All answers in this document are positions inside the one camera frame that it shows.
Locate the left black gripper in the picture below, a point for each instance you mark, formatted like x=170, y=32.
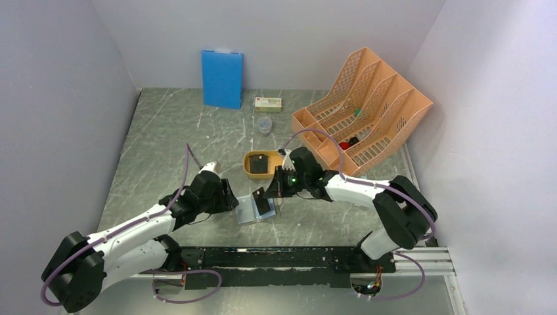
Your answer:
x=226, y=197

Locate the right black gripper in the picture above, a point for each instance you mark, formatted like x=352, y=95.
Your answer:
x=277, y=188

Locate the yellow oval tray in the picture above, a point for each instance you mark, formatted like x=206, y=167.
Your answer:
x=275, y=159

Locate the grey card holder wallet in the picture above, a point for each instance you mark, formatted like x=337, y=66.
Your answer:
x=246, y=210

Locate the black VIP credit card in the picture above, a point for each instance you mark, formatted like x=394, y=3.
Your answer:
x=262, y=204

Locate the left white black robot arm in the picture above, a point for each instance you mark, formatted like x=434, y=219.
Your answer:
x=84, y=266

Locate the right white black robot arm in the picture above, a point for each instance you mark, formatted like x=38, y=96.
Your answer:
x=406, y=215

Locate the black credit card stack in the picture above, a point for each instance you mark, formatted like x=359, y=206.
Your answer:
x=258, y=164

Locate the red black object in rack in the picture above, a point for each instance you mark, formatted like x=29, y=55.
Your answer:
x=347, y=144

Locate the small clear plastic cup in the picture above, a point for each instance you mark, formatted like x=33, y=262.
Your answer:
x=264, y=125

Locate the orange file organizer rack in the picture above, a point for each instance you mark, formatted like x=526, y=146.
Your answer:
x=391, y=109

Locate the small white red box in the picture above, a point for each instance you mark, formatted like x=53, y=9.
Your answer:
x=267, y=104

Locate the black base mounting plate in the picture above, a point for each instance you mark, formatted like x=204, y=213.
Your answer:
x=256, y=279

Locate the blue board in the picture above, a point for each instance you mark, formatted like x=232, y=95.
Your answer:
x=222, y=79

